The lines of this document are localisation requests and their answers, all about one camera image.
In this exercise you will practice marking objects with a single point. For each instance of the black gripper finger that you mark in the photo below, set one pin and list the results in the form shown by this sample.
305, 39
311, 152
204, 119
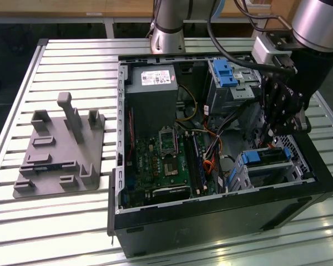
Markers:
276, 105
294, 124

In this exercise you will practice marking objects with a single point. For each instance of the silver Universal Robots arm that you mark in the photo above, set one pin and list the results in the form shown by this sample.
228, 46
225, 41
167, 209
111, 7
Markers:
169, 27

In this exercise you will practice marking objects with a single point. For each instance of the metal disk bay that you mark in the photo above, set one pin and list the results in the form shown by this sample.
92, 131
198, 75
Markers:
291, 147

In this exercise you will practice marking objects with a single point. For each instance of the black RAM slot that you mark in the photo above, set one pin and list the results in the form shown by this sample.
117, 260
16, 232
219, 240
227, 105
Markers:
188, 163
198, 166

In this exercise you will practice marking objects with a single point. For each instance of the grey metal drive cage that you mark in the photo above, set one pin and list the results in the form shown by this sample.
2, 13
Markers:
224, 97

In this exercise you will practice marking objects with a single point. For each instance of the blue plastic drive latch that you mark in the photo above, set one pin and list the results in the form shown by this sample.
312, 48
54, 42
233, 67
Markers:
224, 74

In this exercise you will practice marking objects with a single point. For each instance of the brown wooden cabinet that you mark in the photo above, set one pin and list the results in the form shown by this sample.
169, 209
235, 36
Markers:
269, 23

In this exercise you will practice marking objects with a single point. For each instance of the CPU socket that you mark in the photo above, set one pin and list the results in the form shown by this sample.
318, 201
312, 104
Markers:
167, 140

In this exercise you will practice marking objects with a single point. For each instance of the square chipset heatsink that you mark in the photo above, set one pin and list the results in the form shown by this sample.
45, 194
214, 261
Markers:
169, 167

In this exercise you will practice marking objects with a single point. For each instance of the black power supply unit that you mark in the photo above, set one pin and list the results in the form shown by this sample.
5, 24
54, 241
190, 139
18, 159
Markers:
150, 105

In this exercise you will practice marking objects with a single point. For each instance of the black open PC case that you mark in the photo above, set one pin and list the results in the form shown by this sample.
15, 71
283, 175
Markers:
211, 230

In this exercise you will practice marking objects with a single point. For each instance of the black graphics card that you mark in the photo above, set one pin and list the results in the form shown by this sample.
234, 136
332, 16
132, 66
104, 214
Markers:
170, 191

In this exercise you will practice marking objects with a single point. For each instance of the green motherboard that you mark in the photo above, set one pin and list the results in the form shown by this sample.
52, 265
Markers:
147, 166

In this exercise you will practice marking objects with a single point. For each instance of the grey parts rack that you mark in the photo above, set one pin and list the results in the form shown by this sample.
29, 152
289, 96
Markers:
58, 155

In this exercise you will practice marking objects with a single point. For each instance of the wooden workbench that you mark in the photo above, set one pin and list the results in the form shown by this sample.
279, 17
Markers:
72, 7

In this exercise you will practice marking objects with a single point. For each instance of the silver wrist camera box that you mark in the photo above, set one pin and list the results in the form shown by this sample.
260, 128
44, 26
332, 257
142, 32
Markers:
262, 50

